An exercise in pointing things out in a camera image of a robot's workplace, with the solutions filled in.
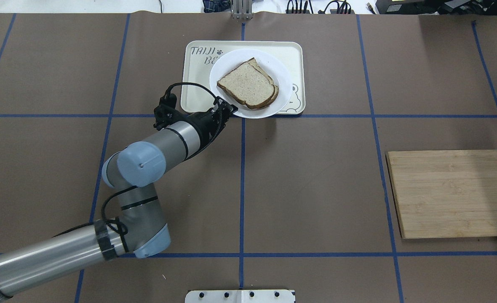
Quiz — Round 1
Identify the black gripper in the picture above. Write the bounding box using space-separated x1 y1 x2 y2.
187 98 238 148

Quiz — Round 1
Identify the bread slice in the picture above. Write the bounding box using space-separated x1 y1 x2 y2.
246 58 279 109
216 61 272 106

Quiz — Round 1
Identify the white round plate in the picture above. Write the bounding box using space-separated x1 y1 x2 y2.
208 48 293 119

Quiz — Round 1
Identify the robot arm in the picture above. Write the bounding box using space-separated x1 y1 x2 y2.
0 95 238 302

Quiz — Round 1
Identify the bread slice on plate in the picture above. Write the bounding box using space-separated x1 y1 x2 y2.
246 58 279 109

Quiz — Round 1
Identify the cream bear serving tray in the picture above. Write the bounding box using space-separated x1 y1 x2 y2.
180 40 306 119

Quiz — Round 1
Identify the black laptop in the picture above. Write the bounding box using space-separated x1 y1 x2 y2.
375 0 497 16

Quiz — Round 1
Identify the wooden cutting board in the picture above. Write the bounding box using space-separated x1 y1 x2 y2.
386 149 497 239

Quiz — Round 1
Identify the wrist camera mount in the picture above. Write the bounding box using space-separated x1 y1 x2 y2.
154 92 179 131

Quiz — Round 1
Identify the aluminium frame post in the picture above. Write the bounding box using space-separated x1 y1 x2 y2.
230 0 254 21

